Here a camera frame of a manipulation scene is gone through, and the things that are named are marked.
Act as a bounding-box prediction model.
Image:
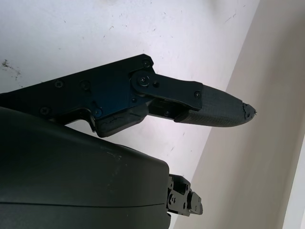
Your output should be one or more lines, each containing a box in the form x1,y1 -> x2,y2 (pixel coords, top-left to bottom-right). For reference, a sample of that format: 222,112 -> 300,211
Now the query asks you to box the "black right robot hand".
0,53 -> 259,229

